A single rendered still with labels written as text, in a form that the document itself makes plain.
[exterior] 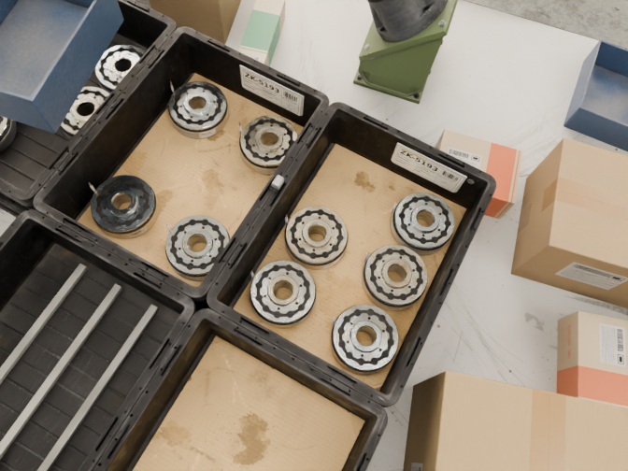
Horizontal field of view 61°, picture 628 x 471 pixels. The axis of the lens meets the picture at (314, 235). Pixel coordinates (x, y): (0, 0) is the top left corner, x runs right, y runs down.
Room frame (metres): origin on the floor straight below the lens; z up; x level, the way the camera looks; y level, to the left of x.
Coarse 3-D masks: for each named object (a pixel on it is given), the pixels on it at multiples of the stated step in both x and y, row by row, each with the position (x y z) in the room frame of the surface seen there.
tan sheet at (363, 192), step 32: (352, 160) 0.49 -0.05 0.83; (320, 192) 0.42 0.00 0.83; (352, 192) 0.43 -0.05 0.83; (384, 192) 0.44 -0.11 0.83; (416, 192) 0.45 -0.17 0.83; (352, 224) 0.37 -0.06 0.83; (384, 224) 0.37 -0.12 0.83; (288, 256) 0.29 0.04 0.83; (352, 256) 0.31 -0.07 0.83; (320, 288) 0.24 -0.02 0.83; (352, 288) 0.25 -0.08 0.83; (256, 320) 0.18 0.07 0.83; (320, 320) 0.19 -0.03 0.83; (320, 352) 0.14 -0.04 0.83
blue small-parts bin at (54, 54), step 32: (0, 0) 0.49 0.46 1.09; (32, 0) 0.52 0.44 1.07; (64, 0) 0.53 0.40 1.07; (96, 0) 0.48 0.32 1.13; (0, 32) 0.46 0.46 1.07; (32, 32) 0.47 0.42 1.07; (64, 32) 0.48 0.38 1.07; (96, 32) 0.46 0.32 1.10; (0, 64) 0.41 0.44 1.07; (32, 64) 0.41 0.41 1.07; (64, 64) 0.39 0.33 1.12; (96, 64) 0.43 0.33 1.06; (0, 96) 0.33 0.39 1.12; (32, 96) 0.33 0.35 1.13; (64, 96) 0.36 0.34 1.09
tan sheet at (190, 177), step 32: (160, 128) 0.49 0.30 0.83; (224, 128) 0.51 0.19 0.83; (128, 160) 0.42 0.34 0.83; (160, 160) 0.43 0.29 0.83; (192, 160) 0.44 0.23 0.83; (224, 160) 0.45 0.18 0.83; (160, 192) 0.37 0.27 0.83; (192, 192) 0.38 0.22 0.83; (224, 192) 0.39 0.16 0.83; (256, 192) 0.40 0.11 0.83; (96, 224) 0.29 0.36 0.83; (160, 224) 0.31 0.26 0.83; (224, 224) 0.33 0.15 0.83; (160, 256) 0.25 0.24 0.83
